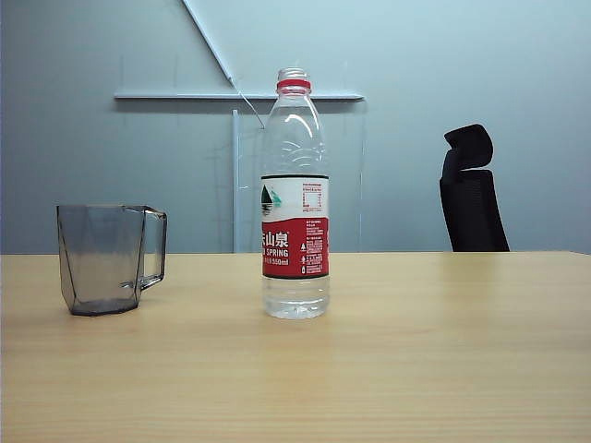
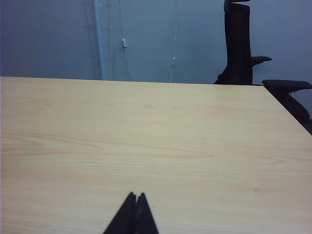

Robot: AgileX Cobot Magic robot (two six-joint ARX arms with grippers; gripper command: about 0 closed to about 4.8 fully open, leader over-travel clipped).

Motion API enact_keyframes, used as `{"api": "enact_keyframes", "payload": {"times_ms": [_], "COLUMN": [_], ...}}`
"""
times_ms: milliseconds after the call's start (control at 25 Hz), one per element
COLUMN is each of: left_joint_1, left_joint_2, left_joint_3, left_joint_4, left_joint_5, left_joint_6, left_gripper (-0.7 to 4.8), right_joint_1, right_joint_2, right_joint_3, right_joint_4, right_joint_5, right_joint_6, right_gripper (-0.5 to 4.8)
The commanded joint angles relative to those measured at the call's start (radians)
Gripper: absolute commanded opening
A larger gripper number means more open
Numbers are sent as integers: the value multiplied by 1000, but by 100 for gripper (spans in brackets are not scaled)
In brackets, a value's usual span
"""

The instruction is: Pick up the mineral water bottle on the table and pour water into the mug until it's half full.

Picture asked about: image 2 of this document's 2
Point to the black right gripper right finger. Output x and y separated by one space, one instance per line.
143 219

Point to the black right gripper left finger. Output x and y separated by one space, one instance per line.
123 219

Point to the black office chair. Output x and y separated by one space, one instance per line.
239 48

